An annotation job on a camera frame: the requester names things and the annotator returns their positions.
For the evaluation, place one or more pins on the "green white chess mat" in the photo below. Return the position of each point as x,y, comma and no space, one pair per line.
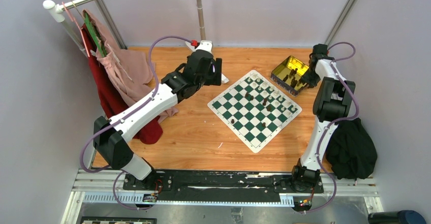
249,115

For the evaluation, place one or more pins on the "pink cloth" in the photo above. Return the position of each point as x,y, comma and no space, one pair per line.
128,70

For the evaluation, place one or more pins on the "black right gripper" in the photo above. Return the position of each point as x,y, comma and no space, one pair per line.
306,78

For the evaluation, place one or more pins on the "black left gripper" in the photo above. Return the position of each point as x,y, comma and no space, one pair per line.
215,76

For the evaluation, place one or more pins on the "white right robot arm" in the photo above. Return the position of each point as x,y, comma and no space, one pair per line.
332,103

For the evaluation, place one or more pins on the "dark blue cylinder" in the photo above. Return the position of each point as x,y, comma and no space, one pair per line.
396,217

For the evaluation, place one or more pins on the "yellow tin box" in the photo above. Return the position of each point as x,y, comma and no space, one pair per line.
288,75

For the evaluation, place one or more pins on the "white clothes rack stand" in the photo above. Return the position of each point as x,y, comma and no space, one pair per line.
207,44

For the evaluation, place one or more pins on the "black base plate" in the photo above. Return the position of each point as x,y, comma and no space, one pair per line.
218,186

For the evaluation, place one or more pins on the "green hanger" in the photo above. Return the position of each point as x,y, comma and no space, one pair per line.
94,33

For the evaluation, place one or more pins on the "black cloth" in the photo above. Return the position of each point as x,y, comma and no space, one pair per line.
351,151

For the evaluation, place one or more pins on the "dark chess piece center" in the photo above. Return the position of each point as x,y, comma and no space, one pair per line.
248,96

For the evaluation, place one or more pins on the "white rack bar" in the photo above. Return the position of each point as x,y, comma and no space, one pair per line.
56,11

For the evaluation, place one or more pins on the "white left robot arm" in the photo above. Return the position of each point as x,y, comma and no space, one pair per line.
112,135

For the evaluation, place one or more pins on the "red cloth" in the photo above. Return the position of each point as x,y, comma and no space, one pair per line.
112,103

